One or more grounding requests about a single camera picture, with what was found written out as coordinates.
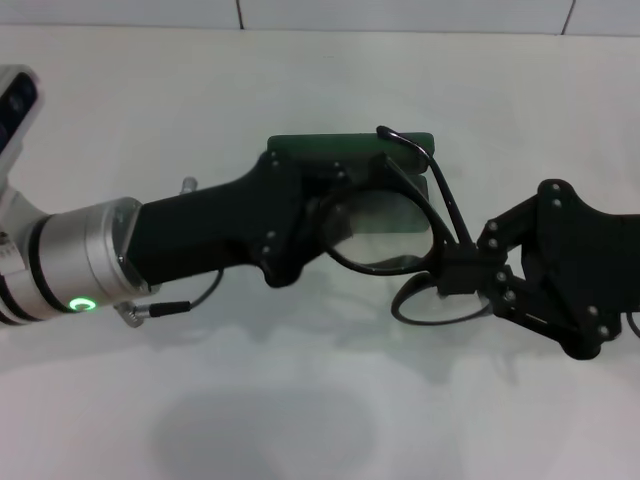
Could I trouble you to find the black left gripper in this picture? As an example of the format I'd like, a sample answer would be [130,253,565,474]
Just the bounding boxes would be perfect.
[127,151,356,290]

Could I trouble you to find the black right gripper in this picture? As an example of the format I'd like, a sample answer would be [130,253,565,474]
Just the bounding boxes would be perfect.
[437,180,640,362]

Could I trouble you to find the black glasses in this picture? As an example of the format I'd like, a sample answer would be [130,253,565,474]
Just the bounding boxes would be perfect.
[318,124,495,327]

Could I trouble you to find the green glasses case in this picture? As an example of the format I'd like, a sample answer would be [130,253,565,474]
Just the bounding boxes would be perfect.
[266,130,436,236]

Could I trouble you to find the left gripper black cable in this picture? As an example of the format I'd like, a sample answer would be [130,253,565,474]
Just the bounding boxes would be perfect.
[117,175,226,330]

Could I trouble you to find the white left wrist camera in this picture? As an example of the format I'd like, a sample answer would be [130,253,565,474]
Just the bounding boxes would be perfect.
[0,63,47,166]

